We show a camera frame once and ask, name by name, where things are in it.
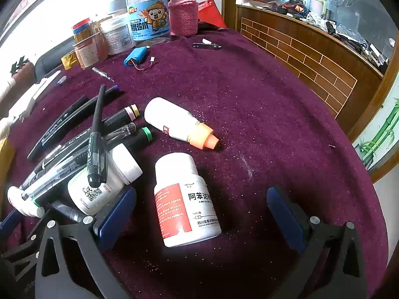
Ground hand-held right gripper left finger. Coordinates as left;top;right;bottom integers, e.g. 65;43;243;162
35;187;138;299

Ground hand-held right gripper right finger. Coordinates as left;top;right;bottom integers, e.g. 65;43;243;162
266;186;368;299

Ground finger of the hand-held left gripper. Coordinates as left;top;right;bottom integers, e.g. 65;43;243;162
0;209;44;290

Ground small white medicine bottle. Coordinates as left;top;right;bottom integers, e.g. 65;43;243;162
67;143;143;216

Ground white plastic tube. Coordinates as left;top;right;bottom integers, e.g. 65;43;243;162
7;186;46;218

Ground black clip pen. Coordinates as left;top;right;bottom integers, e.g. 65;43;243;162
87;85;108;188

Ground white medicine bottle red label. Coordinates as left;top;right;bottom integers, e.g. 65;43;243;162
154;152;222;248

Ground clear barrel pen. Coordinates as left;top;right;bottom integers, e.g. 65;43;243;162
20;149;91;200

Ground black marker green cap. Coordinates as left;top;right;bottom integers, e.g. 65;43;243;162
120;127;153;150

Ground black marker yellow cap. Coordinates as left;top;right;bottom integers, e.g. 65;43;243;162
103;104;140;129

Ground thin black pen blue tip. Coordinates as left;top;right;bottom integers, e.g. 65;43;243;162
27;85;121;159

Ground white bottle orange cap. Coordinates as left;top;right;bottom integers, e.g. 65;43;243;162
144;97;220;150

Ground black marker white lettering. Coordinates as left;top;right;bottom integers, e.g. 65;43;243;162
42;95;90;146

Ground yellow cardboard box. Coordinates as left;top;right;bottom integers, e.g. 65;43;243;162
0;137;16;194

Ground maroon tablecloth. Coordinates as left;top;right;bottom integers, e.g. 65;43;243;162
0;26;389;299

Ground silver screwdriver bit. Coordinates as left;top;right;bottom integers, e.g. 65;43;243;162
92;67;111;82

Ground white paper pile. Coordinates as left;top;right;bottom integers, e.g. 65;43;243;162
0;70;62;138

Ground wooden brick pattern counter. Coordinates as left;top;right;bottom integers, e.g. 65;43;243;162
235;4;385;128

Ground amber clear jar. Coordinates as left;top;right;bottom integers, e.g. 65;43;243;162
73;33;108;70

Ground black sofa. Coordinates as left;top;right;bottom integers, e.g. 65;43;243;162
35;36;75;81

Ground white plastic jar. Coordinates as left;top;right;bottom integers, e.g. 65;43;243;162
100;14;135;56

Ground red lid jar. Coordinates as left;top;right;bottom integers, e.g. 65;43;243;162
72;18;94;42

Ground metal nail clipper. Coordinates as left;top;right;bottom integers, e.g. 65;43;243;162
192;39;222;50

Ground large clear jar blue label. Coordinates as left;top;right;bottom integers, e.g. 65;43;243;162
126;0;171;48

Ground pink thermos knit sleeve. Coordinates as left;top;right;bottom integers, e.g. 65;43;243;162
168;0;199;37

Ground red bag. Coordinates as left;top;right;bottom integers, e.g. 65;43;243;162
198;0;227;29

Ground bamboo wall poster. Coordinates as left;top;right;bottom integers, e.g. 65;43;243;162
352;98;399;172

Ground blue battery pack red wire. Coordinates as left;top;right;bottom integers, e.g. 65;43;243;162
124;46;156;71

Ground counter clutter of cables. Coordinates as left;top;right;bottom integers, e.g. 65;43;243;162
268;0;390;66

